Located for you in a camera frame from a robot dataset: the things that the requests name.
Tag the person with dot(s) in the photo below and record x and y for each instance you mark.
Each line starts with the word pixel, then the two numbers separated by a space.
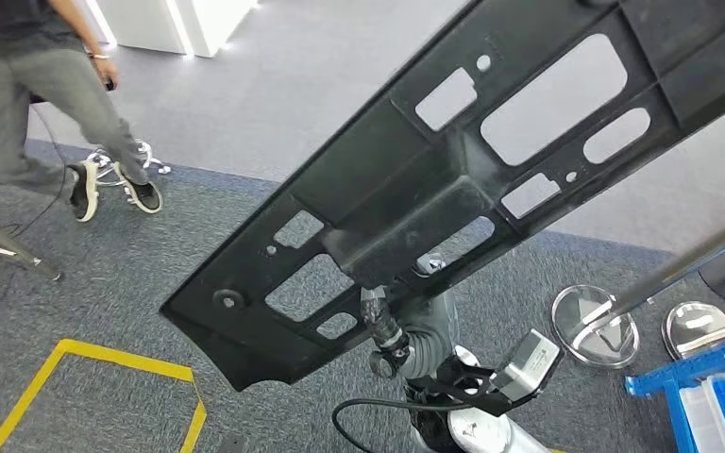
pixel 0 106

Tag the black robot bracket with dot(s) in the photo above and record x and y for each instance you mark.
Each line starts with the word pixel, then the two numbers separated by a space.
pixel 231 445

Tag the blue metal shelf rack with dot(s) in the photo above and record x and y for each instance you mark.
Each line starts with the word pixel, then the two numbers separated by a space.
pixel 681 375

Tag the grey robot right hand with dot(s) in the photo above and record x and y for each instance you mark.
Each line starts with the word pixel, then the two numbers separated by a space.
pixel 437 312

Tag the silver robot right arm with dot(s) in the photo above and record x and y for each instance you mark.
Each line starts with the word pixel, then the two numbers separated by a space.
pixel 481 434

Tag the long black plastic part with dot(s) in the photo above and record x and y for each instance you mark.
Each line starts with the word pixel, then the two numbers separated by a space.
pixel 387 187

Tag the chrome stanchion post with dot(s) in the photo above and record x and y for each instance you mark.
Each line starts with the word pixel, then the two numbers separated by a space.
pixel 694 331
pixel 594 325

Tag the person's hand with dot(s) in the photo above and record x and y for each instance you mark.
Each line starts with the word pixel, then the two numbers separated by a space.
pixel 106 72

